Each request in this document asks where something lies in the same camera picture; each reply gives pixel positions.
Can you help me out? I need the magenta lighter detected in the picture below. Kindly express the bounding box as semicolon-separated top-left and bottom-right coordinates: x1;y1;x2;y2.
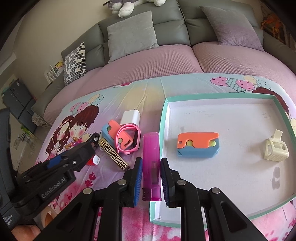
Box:
142;132;162;201

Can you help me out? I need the red white tube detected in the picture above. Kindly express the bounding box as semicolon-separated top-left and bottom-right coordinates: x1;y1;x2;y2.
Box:
86;155;100;166

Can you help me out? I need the gold patterned lighter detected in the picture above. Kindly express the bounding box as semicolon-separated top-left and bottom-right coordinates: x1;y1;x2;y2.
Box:
98;137;130;171

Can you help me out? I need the white charger plug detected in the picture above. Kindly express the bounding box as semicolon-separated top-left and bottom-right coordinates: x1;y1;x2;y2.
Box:
120;109;140;126

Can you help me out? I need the person hand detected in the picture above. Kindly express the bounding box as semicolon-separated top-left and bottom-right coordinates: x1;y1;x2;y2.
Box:
11;225;41;241

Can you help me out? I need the teal rimmed white tray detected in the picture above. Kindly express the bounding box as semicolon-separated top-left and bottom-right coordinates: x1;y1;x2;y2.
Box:
159;93;295;219

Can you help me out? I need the dark blue cabinet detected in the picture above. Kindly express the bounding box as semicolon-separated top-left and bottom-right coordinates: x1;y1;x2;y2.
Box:
2;79;37;133

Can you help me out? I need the cream hair claw clip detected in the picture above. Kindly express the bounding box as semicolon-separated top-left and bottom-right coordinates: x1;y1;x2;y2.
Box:
264;130;289;162

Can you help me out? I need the black white patterned pillow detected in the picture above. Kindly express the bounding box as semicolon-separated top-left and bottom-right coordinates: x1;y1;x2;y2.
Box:
63;42;86;86

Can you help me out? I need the pink seat cover right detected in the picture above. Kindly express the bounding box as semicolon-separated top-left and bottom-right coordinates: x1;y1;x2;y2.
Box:
193;42;295;101

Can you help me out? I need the pink seat cover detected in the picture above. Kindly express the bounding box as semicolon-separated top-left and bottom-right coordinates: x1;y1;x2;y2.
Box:
31;45;202;125
193;42;295;101

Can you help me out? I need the pink seat cover left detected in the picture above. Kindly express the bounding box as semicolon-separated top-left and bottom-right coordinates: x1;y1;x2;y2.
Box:
31;45;202;125

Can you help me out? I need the grey sofa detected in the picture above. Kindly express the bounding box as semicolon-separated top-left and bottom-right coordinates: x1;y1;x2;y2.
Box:
31;0;296;126

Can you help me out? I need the grey purple pillow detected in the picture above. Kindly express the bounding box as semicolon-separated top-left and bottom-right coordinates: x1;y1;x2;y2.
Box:
200;6;263;51

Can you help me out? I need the husky plush toy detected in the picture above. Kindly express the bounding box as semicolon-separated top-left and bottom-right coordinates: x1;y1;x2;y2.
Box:
103;0;166;18

